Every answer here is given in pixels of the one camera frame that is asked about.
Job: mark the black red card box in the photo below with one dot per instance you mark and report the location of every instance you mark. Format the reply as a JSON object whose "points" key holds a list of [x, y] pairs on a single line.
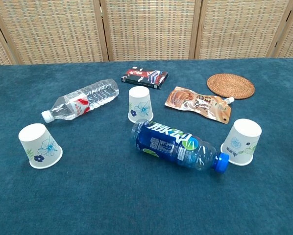
{"points": [[144, 76]]}

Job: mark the blue sports drink bottle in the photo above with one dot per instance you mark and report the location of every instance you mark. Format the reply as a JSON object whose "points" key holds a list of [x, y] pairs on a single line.
{"points": [[166, 142]]}

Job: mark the brown spouted drink pouch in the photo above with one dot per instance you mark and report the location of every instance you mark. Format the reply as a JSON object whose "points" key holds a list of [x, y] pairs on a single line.
{"points": [[193, 101]]}

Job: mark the clear plastic water bottle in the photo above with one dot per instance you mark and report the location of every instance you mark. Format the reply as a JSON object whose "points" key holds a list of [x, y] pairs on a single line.
{"points": [[87, 98]]}

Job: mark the blue tablecloth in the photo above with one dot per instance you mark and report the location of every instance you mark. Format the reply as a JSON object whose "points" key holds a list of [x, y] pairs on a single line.
{"points": [[112, 195]]}

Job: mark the round woven rattan coaster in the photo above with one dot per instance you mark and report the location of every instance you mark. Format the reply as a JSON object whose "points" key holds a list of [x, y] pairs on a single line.
{"points": [[231, 85]]}

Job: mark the white floral paper cup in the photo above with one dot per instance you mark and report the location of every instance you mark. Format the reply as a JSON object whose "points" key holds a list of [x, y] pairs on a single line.
{"points": [[38, 144], [140, 102], [244, 139]]}

